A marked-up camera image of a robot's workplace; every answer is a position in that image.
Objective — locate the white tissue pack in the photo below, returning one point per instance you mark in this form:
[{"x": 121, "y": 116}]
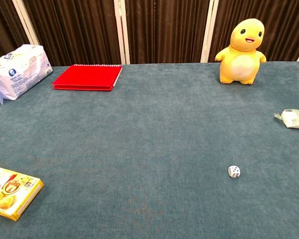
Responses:
[{"x": 20, "y": 72}]

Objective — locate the teal table cloth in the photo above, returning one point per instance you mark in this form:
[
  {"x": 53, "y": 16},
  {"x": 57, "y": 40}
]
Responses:
[{"x": 144, "y": 154}]

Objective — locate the dark brown curtain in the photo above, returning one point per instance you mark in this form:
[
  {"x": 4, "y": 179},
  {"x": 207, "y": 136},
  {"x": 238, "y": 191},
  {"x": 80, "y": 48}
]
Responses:
[{"x": 164, "y": 30}]

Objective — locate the white die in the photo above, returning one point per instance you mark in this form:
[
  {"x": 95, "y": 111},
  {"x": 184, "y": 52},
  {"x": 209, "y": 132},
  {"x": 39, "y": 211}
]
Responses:
[{"x": 233, "y": 171}]

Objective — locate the yellow snack box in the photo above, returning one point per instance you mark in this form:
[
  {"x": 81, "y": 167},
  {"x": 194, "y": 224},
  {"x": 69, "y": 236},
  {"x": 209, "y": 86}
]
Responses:
[{"x": 10, "y": 191}]

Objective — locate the red spiral notebook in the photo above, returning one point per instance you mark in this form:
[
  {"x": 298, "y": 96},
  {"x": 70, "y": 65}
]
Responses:
[{"x": 89, "y": 77}]

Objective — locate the yellow plush dinosaur toy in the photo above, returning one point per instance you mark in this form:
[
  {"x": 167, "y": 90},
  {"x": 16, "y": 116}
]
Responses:
[{"x": 240, "y": 57}]

